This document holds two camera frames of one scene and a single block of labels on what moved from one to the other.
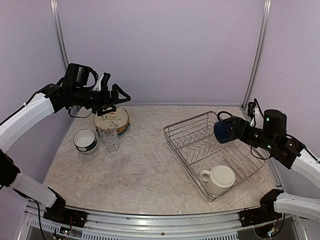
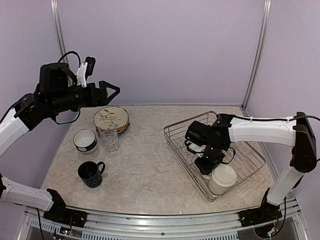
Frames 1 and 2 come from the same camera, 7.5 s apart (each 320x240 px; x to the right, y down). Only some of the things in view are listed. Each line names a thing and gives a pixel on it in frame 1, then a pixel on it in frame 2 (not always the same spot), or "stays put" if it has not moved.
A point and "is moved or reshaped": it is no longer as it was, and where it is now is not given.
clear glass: x=110 y=137 stays put
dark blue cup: x=221 y=132 is moved or reshaped
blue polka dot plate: x=124 y=132 stays put
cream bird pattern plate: x=120 y=117 stays put
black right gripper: x=237 y=127 to x=207 y=168
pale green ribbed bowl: x=90 y=151 stays put
